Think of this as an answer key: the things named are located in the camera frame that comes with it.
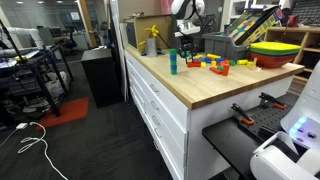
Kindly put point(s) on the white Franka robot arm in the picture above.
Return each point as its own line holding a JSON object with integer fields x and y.
{"x": 310, "y": 96}

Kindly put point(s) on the small yellow wooden block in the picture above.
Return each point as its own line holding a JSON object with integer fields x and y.
{"x": 250, "y": 64}

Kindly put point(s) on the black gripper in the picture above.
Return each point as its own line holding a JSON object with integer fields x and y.
{"x": 187, "y": 42}

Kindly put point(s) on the yellow plastic bowl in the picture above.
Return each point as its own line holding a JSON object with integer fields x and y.
{"x": 275, "y": 46}

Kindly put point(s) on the wooden blocks cardboard box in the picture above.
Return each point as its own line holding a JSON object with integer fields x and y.
{"x": 248, "y": 26}

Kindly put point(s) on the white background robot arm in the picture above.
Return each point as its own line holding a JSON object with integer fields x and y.
{"x": 30, "y": 33}

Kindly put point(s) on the green wooden cylinder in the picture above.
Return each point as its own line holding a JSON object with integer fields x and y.
{"x": 233, "y": 62}
{"x": 220, "y": 68}

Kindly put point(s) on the black clamp orange tip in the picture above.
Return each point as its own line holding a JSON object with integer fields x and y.
{"x": 241, "y": 115}
{"x": 270, "y": 99}

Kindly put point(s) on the white drawer cabinet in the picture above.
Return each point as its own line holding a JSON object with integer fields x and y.
{"x": 173, "y": 133}

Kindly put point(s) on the brown cardboard box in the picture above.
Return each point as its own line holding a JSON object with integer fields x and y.
{"x": 165, "y": 33}

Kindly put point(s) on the grey plastic bin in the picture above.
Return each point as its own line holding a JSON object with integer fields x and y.
{"x": 226, "y": 48}

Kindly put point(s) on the metal cylinder cup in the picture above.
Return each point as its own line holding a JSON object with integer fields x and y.
{"x": 152, "y": 47}

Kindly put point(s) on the natural wood block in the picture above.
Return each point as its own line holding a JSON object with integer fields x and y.
{"x": 255, "y": 62}

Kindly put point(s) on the wooden shelf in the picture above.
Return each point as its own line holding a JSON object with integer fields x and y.
{"x": 293, "y": 30}

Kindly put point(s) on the green plastic bowl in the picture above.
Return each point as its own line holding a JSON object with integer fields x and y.
{"x": 266, "y": 52}

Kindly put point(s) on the red floor mat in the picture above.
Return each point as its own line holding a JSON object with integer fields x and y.
{"x": 66, "y": 111}

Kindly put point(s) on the red plastic bowl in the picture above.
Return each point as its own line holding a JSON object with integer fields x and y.
{"x": 271, "y": 61}

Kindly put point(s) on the green wooden block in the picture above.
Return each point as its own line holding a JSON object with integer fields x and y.
{"x": 173, "y": 72}
{"x": 173, "y": 62}
{"x": 181, "y": 53}
{"x": 173, "y": 51}

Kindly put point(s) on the red object on shelf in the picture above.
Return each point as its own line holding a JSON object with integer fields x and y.
{"x": 293, "y": 20}

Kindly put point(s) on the white wall sign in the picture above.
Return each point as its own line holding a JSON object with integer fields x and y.
{"x": 75, "y": 15}

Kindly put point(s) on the orange wooden block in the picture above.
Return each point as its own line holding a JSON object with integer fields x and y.
{"x": 227, "y": 61}

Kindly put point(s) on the yellow wooden cube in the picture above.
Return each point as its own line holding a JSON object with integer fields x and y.
{"x": 204, "y": 64}
{"x": 213, "y": 63}

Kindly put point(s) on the black ribbed object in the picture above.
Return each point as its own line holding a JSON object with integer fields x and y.
{"x": 308, "y": 11}

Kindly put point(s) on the long yellow wooden block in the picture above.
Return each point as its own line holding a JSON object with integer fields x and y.
{"x": 213, "y": 56}

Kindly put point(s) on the small white scrap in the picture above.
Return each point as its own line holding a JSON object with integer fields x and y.
{"x": 259, "y": 68}

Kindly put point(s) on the yellow wooden cylinder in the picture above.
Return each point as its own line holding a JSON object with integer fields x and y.
{"x": 242, "y": 62}

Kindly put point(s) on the long red wooden block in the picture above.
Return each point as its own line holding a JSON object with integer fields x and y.
{"x": 226, "y": 70}
{"x": 215, "y": 70}

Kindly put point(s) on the red wooden cube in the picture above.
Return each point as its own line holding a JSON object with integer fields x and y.
{"x": 189, "y": 65}

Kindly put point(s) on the black perforated plate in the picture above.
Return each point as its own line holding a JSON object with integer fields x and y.
{"x": 266, "y": 121}

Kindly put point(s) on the wooden post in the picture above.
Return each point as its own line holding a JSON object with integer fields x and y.
{"x": 87, "y": 23}

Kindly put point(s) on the black cabinet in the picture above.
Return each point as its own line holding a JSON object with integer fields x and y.
{"x": 101, "y": 80}

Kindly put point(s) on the black metal table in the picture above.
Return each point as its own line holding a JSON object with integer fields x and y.
{"x": 40, "y": 61}

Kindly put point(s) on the blue wooden block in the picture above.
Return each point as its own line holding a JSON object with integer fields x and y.
{"x": 206, "y": 59}
{"x": 220, "y": 59}
{"x": 173, "y": 57}
{"x": 173, "y": 67}

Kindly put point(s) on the pink object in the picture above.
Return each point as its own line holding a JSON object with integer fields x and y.
{"x": 166, "y": 6}

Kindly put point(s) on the red triangular wooden block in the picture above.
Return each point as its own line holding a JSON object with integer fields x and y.
{"x": 221, "y": 63}

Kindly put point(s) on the dark grey fabric basket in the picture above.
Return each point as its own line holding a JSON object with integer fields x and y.
{"x": 174, "y": 40}

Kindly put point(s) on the yellow tool on stand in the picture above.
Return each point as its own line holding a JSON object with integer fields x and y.
{"x": 152, "y": 31}

